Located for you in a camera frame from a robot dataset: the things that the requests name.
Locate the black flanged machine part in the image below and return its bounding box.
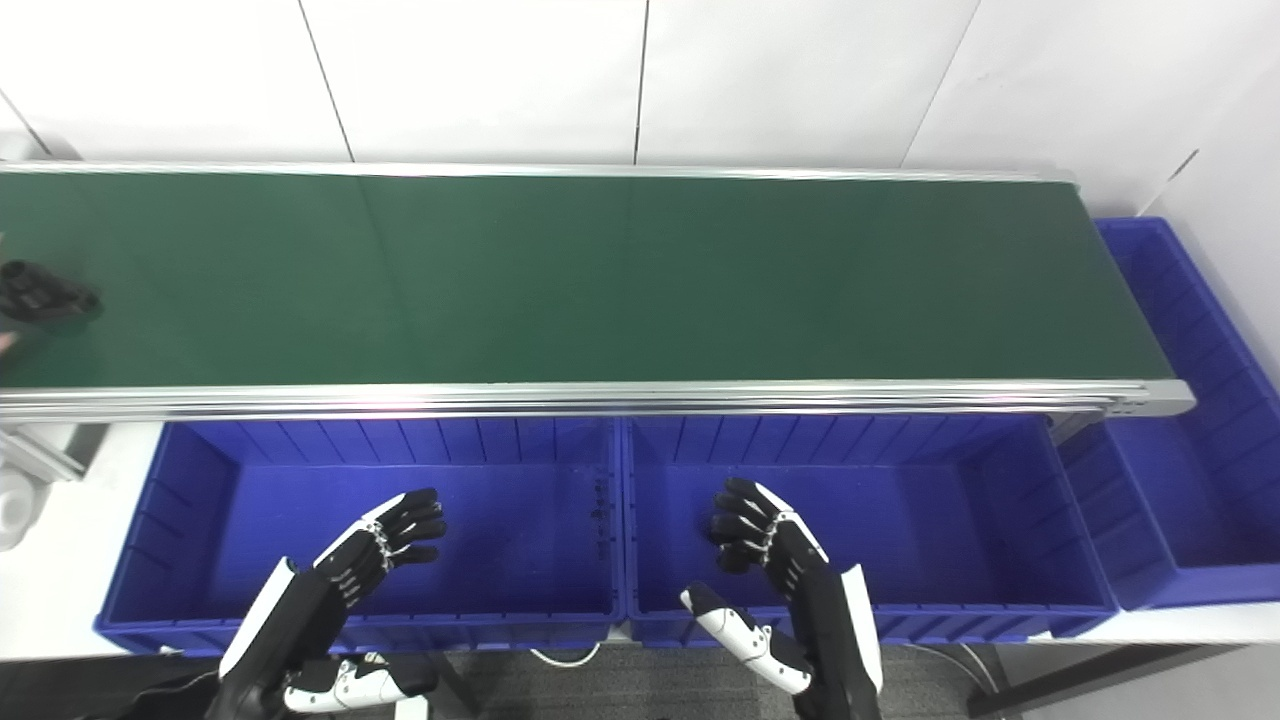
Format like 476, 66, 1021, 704
0, 260, 103, 324

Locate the aluminium conveyor support leg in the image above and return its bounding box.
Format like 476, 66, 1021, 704
0, 421, 107, 484

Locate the white plastic part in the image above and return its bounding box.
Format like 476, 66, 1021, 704
0, 470, 47, 552

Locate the green conveyor belt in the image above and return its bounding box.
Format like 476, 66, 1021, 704
0, 172, 1177, 392
0, 160, 1198, 427

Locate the white cable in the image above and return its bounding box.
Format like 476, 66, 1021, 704
529, 642, 602, 669

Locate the blue plastic bin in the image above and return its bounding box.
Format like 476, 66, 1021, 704
1055, 217, 1280, 612
622, 412, 1119, 647
95, 418, 627, 657

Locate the grey conveyor motor housing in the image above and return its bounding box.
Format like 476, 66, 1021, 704
0, 130, 83, 164

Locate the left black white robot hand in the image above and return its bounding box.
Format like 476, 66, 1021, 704
205, 488, 448, 720

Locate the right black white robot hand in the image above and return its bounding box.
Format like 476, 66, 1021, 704
680, 477, 886, 720

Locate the black table frame bar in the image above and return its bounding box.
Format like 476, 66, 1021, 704
965, 643, 1243, 720

